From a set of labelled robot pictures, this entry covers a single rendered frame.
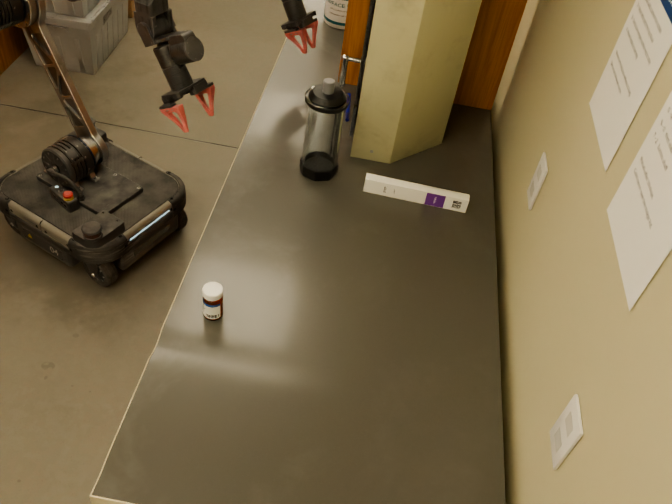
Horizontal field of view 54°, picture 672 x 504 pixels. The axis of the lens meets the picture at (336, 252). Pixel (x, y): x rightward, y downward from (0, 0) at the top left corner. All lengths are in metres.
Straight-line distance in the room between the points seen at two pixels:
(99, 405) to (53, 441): 0.18
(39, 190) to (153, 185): 0.43
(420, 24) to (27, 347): 1.77
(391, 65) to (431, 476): 0.96
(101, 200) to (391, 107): 1.37
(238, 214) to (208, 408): 0.54
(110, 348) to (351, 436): 1.45
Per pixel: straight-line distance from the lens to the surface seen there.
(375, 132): 1.78
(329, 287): 1.47
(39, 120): 3.66
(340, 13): 2.43
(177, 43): 1.64
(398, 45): 1.65
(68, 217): 2.70
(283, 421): 1.27
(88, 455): 2.34
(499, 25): 2.04
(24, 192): 2.85
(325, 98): 1.61
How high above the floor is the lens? 2.04
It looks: 45 degrees down
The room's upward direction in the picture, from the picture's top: 10 degrees clockwise
